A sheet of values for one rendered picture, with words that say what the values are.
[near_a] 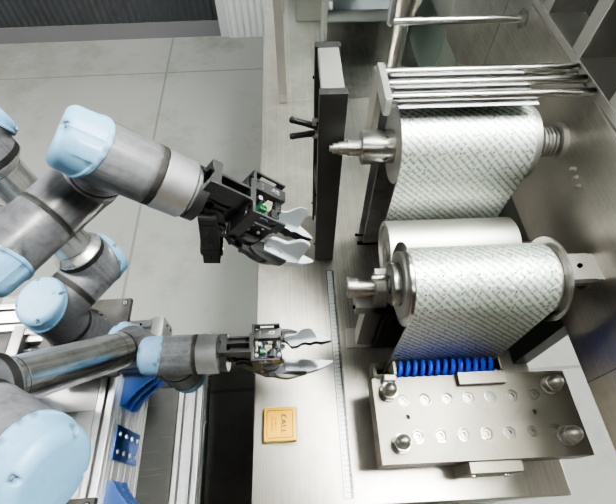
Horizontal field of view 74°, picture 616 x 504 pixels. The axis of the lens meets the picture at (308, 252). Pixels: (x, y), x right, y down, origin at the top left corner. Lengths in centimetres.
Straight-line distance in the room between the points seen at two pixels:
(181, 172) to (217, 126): 248
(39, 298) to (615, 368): 114
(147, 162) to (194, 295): 172
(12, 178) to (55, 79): 289
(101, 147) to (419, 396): 72
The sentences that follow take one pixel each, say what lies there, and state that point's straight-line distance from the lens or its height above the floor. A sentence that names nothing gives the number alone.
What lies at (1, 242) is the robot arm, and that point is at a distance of 56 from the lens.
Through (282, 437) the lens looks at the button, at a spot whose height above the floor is 92.
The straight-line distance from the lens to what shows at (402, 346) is 84.
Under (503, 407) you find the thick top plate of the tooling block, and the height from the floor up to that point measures 103.
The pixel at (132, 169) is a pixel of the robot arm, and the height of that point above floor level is 156.
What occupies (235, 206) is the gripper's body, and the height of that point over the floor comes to 148.
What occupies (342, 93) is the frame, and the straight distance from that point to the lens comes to 76.
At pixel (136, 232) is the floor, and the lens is 251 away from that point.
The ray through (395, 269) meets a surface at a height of 129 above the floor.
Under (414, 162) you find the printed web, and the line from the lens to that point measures 76.
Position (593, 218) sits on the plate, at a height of 132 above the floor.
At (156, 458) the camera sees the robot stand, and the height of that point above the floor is 21.
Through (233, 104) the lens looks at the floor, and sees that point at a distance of 314.
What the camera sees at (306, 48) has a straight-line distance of 152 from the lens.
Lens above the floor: 188
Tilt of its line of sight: 57 degrees down
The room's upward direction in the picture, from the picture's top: straight up
